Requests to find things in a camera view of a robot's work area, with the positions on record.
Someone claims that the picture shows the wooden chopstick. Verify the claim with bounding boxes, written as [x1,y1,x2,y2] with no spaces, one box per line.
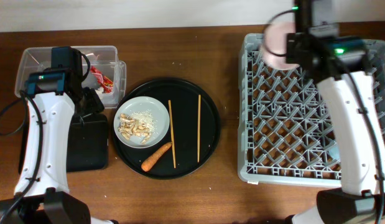
[168,100,176,169]
[197,95,202,163]

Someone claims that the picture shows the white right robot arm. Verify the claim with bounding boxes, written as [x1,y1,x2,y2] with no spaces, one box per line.
[286,1,385,223]

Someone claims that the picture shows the round black tray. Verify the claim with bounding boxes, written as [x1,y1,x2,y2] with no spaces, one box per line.
[112,78,221,179]

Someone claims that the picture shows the orange carrot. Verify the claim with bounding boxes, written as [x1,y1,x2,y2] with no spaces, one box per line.
[141,142,172,172]

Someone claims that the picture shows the light blue cup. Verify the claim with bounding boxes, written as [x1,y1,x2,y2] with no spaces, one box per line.
[327,144,340,161]

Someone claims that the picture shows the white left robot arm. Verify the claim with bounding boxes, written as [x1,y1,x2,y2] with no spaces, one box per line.
[0,69,102,223]

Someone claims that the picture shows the peanut shells food scraps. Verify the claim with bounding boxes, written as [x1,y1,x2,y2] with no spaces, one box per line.
[118,111,155,144]

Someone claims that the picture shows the grey plate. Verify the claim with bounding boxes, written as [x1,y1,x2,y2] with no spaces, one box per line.
[113,96,170,149]

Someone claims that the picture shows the clear plastic bin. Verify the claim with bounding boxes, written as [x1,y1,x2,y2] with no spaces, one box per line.
[14,45,126,109]

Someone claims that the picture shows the red snack wrapper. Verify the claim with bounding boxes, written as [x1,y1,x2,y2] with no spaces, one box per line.
[90,66,114,94]

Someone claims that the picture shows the white bowl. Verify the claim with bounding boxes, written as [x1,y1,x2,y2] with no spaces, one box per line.
[260,22,299,70]

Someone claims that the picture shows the black rectangular tray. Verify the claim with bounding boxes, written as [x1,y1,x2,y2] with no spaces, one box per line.
[67,114,109,172]

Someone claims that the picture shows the grey dishwasher rack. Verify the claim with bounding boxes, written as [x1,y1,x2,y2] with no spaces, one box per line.
[237,33,385,189]

